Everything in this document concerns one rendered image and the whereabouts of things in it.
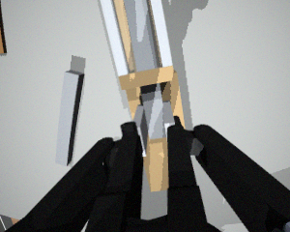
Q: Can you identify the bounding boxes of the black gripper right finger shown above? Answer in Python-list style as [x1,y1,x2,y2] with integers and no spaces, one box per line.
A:
[162,101,290,232]

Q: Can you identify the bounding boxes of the pale grey square stick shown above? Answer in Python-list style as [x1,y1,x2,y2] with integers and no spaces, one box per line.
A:
[140,83,166,139]
[55,70,85,166]

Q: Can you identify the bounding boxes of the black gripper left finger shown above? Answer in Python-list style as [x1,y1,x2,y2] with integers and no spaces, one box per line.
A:
[4,103,148,232]

